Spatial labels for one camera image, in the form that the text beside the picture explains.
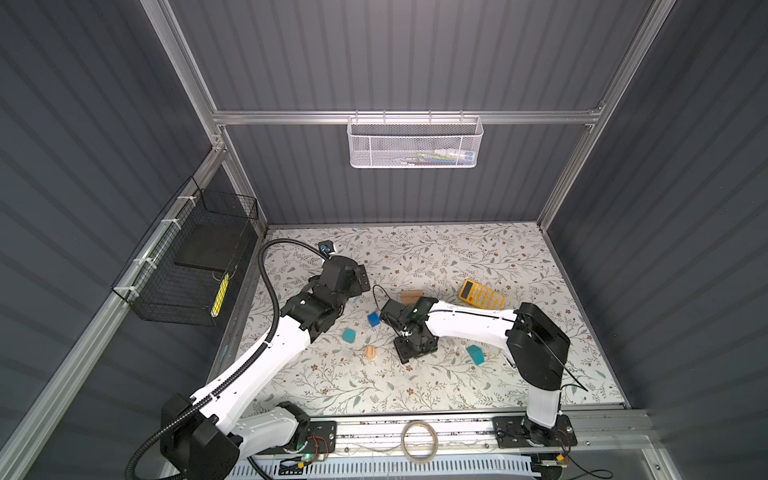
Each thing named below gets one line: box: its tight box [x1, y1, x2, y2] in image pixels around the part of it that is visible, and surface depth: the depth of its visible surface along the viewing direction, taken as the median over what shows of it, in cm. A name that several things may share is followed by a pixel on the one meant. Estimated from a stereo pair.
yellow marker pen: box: [210, 273, 230, 317], surface depth 70 cm
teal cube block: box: [342, 328, 356, 344], surface depth 92 cm
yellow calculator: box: [458, 279, 507, 310], surface depth 101 cm
